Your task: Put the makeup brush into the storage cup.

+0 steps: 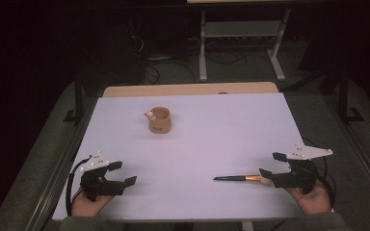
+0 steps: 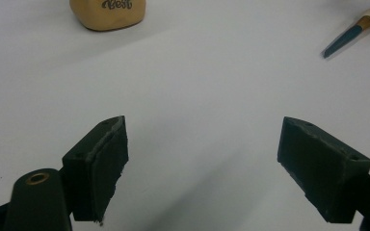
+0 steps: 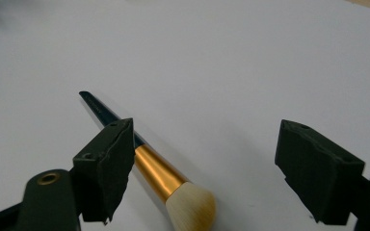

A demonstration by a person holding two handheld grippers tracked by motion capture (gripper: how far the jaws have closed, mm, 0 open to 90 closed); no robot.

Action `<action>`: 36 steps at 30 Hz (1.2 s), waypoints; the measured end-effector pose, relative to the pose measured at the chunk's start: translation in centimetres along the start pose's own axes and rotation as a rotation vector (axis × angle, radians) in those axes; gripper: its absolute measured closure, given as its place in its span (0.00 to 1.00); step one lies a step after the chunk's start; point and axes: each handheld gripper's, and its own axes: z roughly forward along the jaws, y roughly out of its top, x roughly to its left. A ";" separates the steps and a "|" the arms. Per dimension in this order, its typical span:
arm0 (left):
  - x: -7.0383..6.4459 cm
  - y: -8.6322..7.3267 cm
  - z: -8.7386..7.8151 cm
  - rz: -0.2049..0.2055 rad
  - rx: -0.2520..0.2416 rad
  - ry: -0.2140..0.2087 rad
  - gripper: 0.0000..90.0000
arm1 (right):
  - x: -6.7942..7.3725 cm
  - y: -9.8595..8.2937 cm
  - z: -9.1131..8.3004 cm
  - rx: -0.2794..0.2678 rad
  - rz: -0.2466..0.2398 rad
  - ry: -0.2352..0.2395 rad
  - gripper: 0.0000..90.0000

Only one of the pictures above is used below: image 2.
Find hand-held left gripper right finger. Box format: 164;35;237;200
277;115;370;224

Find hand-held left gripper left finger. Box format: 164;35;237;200
61;115;130;223

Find wooden-handled blue carving tool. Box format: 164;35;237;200
321;7;370;60

